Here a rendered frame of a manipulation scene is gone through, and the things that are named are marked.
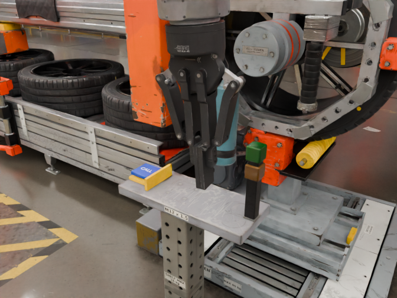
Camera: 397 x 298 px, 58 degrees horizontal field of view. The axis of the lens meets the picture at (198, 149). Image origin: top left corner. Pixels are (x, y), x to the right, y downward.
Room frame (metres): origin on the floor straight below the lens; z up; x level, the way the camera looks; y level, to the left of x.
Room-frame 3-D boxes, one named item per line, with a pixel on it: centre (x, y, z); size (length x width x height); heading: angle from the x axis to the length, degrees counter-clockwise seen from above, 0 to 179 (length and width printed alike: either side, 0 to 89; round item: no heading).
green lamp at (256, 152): (0.78, -0.14, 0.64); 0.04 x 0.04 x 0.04; 55
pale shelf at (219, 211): (0.89, 0.02, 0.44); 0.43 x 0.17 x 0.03; 55
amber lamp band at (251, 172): (0.78, -0.14, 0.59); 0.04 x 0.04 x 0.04; 55
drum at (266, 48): (1.02, -0.20, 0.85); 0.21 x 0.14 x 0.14; 145
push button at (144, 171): (0.99, 0.16, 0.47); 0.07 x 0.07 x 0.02; 55
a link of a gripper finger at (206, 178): (0.47, -0.01, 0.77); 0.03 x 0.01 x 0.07; 150
